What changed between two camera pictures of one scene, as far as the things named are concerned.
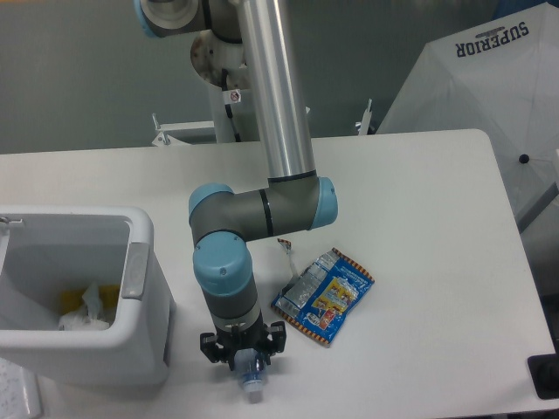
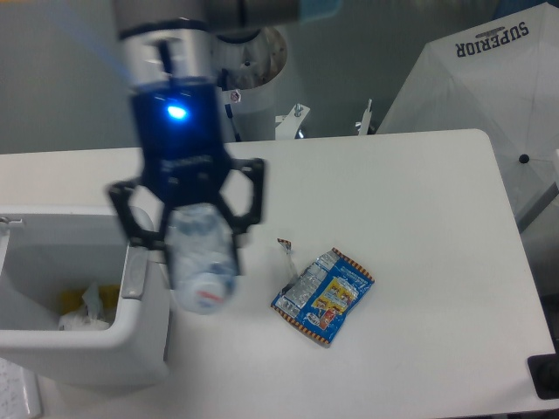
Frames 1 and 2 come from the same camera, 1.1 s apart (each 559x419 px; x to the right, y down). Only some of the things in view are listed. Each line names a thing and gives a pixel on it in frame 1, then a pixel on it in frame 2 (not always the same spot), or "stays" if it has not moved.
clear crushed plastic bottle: [251, 370] -> [202, 257]
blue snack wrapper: [319, 298] stays
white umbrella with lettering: [500, 77] stays
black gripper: [222, 347] -> [178, 125]
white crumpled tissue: [86, 317] stays
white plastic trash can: [44, 249] stays
